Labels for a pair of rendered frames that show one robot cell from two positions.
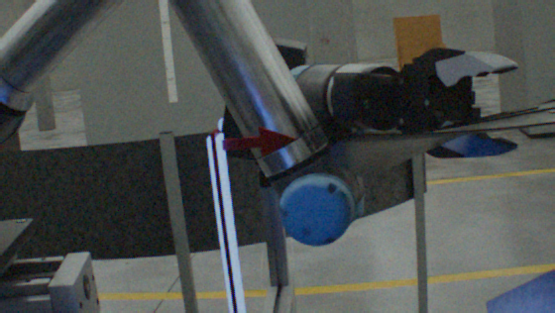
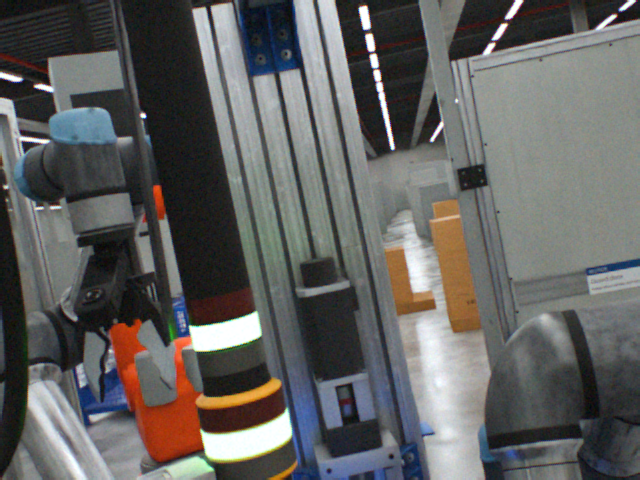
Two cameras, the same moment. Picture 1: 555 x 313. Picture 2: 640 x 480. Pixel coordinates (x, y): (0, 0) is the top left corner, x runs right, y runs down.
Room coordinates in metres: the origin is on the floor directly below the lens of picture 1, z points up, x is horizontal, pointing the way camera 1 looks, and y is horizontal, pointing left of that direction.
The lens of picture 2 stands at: (0.58, -0.65, 1.66)
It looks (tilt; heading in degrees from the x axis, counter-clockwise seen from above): 3 degrees down; 90
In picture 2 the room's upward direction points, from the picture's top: 12 degrees counter-clockwise
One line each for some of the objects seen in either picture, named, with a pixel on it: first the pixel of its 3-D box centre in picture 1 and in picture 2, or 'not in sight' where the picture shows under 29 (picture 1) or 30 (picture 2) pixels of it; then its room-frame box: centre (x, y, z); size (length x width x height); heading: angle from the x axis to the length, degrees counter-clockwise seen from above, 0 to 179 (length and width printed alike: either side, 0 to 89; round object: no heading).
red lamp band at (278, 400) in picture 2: not in sight; (241, 404); (0.53, -0.30, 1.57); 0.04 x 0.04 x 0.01
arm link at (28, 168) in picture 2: not in sight; (65, 169); (0.27, 0.33, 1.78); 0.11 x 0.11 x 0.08; 44
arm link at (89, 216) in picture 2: not in sight; (99, 217); (0.33, 0.24, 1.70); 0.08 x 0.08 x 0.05
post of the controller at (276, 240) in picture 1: (274, 227); not in sight; (1.09, 0.01, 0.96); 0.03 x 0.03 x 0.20; 85
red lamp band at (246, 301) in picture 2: not in sight; (220, 304); (0.53, -0.30, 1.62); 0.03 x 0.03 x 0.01
